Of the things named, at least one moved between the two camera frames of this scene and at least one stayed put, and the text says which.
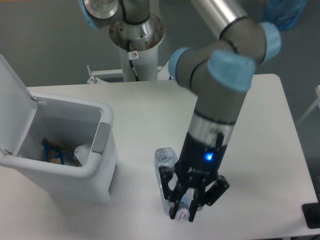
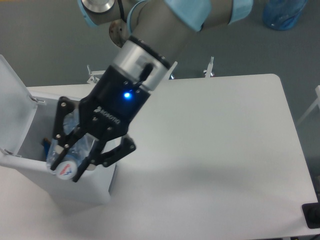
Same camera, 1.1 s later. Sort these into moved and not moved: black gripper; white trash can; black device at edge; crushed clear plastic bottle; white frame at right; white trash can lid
Moved: black gripper; crushed clear plastic bottle
Not moved: white trash can lid; white trash can; white frame at right; black device at edge
